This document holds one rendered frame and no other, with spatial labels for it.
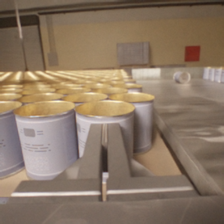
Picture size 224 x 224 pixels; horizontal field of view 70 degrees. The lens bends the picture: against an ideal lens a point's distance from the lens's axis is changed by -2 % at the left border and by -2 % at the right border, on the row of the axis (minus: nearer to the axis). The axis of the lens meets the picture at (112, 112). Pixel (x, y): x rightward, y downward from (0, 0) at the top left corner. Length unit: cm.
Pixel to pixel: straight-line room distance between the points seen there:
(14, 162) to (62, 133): 8
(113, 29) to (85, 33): 154
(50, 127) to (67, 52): 950
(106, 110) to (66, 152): 8
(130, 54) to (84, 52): 290
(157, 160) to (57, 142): 13
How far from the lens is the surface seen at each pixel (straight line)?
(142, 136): 23
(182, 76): 107
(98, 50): 933
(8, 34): 1110
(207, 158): 28
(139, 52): 765
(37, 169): 20
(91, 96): 28
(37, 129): 18
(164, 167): 23
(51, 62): 978
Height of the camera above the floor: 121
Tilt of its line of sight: 17 degrees down
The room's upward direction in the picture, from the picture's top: 3 degrees counter-clockwise
